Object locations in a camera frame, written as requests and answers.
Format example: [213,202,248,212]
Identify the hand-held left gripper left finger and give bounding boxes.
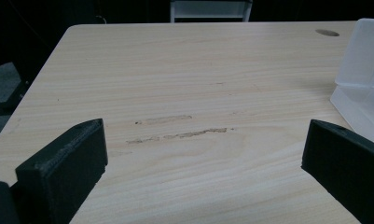
[15,118,109,224]

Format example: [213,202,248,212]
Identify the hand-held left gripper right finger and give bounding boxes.
[300,119,374,224]

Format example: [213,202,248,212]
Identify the clear plastic box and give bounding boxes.
[329,17,374,142]

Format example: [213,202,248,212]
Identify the black stand foot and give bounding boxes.
[0,78,32,118]

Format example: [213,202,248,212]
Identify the white metal frame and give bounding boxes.
[170,0,254,23]

